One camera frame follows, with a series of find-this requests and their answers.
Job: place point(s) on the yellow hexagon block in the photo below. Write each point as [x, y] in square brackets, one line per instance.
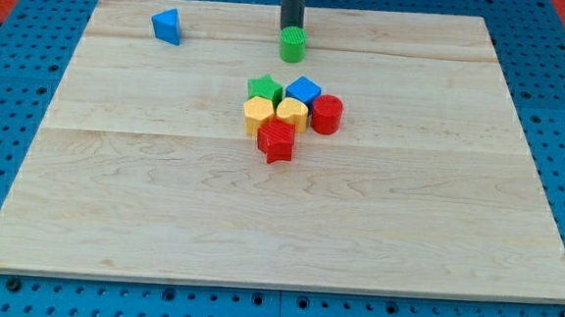
[258, 111]

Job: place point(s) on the green cylinder block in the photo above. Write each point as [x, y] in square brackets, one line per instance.
[293, 44]

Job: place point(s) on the light wooden board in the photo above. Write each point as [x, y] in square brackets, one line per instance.
[142, 170]

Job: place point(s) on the red cylinder block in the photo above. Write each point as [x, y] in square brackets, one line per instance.
[326, 114]

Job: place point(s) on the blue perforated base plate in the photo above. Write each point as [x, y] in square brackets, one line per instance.
[121, 303]

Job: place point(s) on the blue cube block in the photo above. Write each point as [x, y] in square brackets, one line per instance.
[304, 90]

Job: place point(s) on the yellow heart block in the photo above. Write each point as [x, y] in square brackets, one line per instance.
[294, 112]

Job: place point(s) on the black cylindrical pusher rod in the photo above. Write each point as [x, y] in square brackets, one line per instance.
[292, 13]

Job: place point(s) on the green star block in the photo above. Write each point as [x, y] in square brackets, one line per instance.
[265, 87]

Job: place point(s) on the blue triangle block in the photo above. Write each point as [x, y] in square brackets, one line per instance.
[167, 26]

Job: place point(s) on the red star block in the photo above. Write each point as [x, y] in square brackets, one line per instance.
[276, 140]

